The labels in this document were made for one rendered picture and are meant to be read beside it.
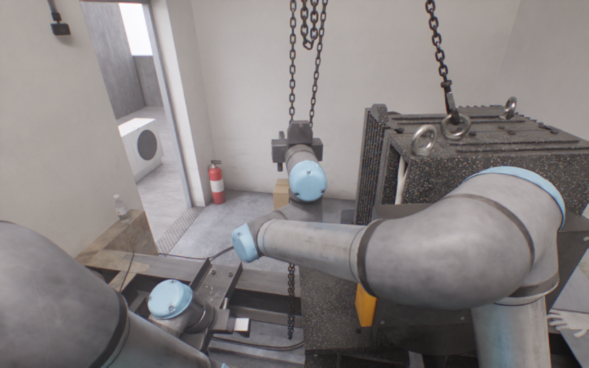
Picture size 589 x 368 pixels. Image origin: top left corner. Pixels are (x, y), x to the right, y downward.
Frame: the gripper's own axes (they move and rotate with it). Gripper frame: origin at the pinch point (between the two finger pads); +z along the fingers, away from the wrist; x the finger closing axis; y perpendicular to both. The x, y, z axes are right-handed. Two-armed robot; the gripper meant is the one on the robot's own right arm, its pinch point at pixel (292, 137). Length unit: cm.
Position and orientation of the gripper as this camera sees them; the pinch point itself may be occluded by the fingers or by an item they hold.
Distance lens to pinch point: 88.8
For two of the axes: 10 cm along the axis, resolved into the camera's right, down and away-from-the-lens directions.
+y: -0.2, 8.9, 4.6
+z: -1.2, -4.6, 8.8
